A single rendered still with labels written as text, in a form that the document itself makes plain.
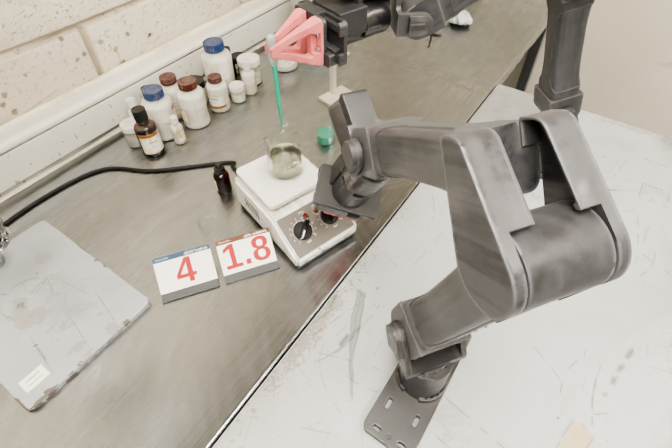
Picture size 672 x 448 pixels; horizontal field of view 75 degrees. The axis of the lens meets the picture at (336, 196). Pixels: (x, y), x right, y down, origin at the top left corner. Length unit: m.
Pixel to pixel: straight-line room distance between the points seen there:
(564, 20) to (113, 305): 0.85
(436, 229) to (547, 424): 0.34
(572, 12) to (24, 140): 0.99
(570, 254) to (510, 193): 0.05
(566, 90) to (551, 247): 0.65
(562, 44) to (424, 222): 0.38
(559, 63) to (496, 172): 0.62
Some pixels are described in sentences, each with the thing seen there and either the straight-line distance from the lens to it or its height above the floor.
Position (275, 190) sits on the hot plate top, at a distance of 0.75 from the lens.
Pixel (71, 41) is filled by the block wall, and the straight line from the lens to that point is 1.06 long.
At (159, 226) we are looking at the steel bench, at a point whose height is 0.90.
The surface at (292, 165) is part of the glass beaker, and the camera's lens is 0.73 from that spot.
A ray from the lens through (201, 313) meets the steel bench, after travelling 0.73.
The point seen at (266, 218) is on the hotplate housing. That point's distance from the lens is 0.74.
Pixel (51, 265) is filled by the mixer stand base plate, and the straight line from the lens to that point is 0.87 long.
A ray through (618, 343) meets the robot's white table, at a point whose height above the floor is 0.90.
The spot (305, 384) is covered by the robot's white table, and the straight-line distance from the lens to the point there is 0.66.
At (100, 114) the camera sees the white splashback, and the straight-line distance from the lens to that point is 1.08.
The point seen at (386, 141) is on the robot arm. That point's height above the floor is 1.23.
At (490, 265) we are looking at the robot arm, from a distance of 0.30.
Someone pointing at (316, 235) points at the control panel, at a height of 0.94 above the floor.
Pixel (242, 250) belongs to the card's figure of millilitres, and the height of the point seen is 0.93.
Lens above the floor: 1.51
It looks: 46 degrees down
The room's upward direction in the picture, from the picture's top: straight up
